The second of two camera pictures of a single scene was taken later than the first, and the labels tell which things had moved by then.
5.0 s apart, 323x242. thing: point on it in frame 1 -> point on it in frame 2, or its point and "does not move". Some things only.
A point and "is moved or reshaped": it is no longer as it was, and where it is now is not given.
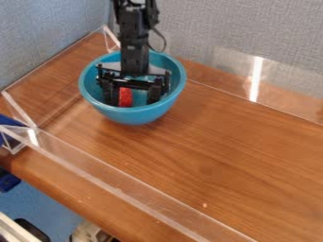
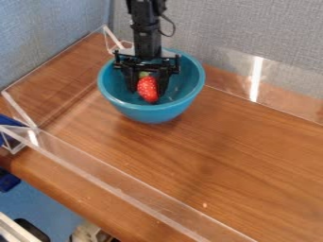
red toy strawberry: x=126 y=96 is moved or reshaped
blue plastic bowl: x=138 y=114 -> x=185 y=88
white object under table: x=87 y=233 does not move
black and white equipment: x=19 y=231 does not move
